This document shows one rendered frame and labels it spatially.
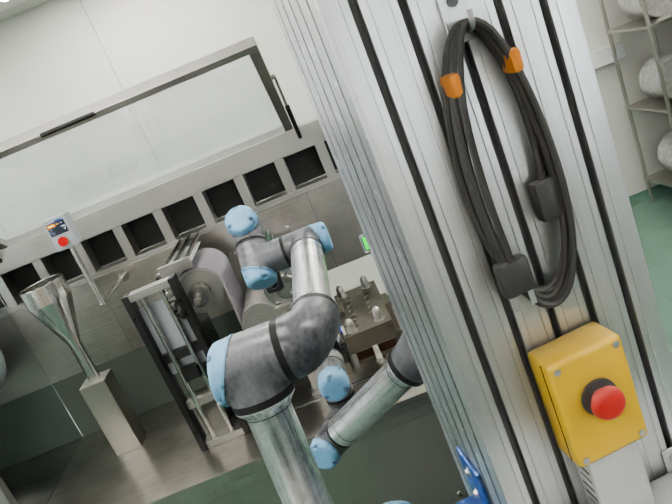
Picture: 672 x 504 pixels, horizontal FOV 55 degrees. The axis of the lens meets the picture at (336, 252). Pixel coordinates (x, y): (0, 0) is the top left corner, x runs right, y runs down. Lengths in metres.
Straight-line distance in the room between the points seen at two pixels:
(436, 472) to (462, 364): 1.33
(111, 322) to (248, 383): 1.38
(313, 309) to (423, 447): 0.92
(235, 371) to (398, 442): 0.92
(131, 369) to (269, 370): 1.45
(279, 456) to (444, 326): 0.57
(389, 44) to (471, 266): 0.24
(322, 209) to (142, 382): 0.93
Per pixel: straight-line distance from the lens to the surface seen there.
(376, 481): 2.02
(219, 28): 4.59
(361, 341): 2.05
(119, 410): 2.31
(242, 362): 1.13
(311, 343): 1.12
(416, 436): 1.96
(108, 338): 2.50
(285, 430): 1.18
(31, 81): 4.85
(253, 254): 1.49
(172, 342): 1.99
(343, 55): 0.64
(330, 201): 2.28
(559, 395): 0.73
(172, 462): 2.15
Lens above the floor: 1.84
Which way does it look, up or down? 16 degrees down
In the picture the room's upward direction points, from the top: 23 degrees counter-clockwise
